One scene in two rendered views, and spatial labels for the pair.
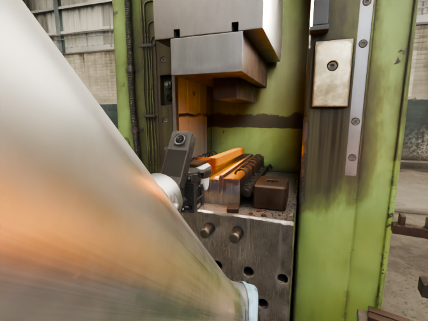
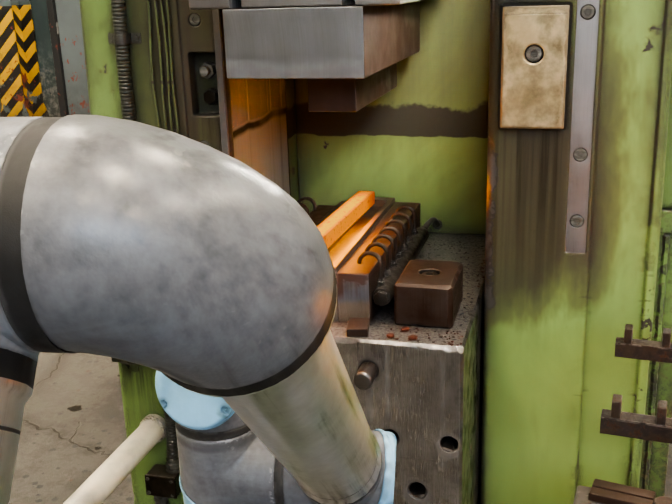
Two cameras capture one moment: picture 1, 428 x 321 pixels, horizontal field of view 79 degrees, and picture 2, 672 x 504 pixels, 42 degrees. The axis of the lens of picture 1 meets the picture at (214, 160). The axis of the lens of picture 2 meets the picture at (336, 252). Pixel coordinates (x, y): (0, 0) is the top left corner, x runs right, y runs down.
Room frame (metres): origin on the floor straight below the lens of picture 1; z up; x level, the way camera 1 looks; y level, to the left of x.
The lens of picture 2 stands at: (-0.52, 0.05, 1.40)
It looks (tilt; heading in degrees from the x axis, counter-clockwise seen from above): 17 degrees down; 356
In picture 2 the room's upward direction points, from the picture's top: 2 degrees counter-clockwise
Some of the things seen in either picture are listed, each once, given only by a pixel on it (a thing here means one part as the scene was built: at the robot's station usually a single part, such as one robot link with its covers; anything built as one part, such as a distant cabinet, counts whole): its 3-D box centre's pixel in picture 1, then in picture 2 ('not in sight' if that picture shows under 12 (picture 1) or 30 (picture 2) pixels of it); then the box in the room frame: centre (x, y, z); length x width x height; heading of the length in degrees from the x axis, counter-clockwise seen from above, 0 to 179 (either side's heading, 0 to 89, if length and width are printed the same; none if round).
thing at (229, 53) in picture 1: (227, 67); (333, 33); (0.91, -0.05, 1.32); 0.42 x 0.20 x 0.10; 160
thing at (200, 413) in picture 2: not in sight; (215, 366); (0.34, 0.13, 1.01); 0.12 x 0.09 x 0.10; 161
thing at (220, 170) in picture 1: (233, 163); (353, 231); (0.90, -0.07, 0.99); 0.42 x 0.05 x 0.01; 160
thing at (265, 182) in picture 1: (272, 192); (429, 292); (0.70, -0.16, 0.95); 0.12 x 0.08 x 0.06; 160
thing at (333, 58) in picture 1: (331, 74); (533, 68); (0.73, -0.32, 1.27); 0.09 x 0.02 x 0.17; 70
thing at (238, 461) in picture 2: not in sight; (230, 462); (0.33, 0.12, 0.90); 0.12 x 0.09 x 0.12; 77
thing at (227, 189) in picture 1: (227, 172); (340, 250); (0.91, -0.05, 0.96); 0.42 x 0.20 x 0.09; 160
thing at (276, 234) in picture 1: (241, 242); (375, 392); (0.90, -0.10, 0.69); 0.56 x 0.38 x 0.45; 160
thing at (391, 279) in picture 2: (257, 178); (403, 262); (0.83, -0.14, 0.95); 0.34 x 0.03 x 0.03; 160
